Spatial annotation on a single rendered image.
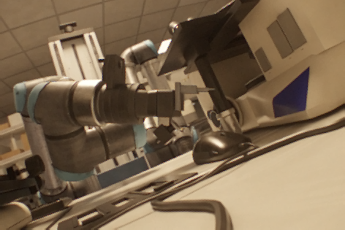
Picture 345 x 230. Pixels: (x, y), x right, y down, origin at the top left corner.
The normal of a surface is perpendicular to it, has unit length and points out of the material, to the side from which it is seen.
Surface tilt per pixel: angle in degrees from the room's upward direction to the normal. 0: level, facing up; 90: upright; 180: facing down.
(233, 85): 85
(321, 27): 90
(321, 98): 52
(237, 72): 85
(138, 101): 95
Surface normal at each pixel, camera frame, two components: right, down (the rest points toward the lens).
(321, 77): -0.76, -0.43
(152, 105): -0.52, -0.07
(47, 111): -0.19, 0.33
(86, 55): 0.36, -0.30
